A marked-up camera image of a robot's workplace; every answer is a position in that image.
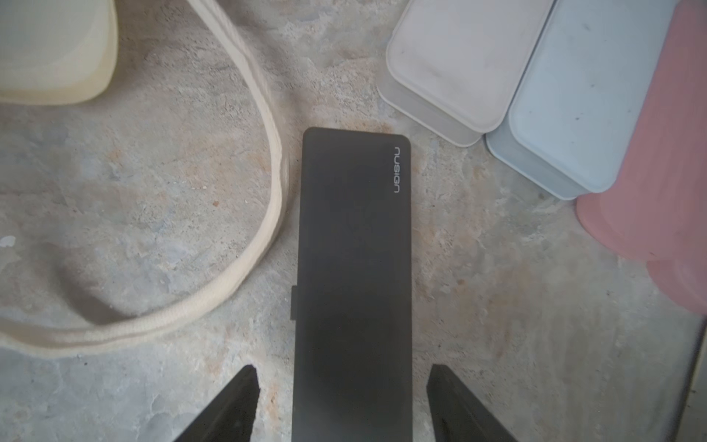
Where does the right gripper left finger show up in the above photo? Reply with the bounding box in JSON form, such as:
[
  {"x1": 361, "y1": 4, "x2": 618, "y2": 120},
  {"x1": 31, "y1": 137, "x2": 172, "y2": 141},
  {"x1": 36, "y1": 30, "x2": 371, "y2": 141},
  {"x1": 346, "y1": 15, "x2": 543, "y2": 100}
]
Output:
[{"x1": 175, "y1": 365, "x2": 261, "y2": 442}]

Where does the pink translucent pencil case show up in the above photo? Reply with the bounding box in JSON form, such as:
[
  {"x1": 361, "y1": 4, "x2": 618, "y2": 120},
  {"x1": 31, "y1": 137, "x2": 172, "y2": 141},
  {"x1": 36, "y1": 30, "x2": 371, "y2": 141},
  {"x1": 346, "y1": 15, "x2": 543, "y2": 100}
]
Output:
[{"x1": 646, "y1": 257, "x2": 706, "y2": 316}]

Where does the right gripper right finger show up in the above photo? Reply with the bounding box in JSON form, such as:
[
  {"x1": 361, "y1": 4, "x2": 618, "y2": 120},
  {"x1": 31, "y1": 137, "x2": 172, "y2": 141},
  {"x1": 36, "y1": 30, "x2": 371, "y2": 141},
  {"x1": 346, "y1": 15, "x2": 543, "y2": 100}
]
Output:
[{"x1": 426, "y1": 364, "x2": 517, "y2": 442}]

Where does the floral canvas tote bag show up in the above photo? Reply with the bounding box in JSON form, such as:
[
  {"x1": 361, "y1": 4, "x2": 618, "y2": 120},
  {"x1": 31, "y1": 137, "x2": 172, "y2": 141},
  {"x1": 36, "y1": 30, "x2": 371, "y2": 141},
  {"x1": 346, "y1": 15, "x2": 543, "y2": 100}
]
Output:
[{"x1": 1, "y1": 1, "x2": 298, "y2": 359}]

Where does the pale mint pencil case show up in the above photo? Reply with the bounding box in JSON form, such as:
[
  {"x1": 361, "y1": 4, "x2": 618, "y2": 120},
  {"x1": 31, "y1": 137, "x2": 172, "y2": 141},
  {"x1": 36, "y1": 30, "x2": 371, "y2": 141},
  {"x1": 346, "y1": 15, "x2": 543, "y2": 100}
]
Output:
[{"x1": 486, "y1": 0, "x2": 677, "y2": 200}]

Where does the white glossy tin pencil case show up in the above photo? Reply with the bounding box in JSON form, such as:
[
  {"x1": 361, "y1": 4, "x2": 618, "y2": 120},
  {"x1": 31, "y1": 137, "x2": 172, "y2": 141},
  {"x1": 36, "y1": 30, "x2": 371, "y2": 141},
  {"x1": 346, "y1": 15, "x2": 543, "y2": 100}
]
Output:
[{"x1": 377, "y1": 0, "x2": 553, "y2": 147}]

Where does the dark grey pencil case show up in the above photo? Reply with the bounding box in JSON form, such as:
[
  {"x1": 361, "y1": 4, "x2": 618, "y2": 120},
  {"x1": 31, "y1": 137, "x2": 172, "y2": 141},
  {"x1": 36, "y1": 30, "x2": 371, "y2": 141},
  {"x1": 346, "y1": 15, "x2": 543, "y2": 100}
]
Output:
[{"x1": 292, "y1": 127, "x2": 412, "y2": 441}]

